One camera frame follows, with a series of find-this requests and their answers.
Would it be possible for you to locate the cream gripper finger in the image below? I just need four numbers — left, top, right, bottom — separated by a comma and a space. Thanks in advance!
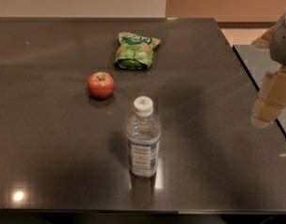
250, 99, 282, 128
259, 66, 286, 108

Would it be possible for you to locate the green rice chip bag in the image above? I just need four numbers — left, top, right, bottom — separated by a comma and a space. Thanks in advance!
114, 32, 161, 70

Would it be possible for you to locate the clear plastic water bottle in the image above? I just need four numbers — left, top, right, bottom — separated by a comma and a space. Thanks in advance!
125, 96, 161, 178

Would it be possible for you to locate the red apple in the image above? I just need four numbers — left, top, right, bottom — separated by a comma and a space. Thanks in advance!
87, 72, 115, 100

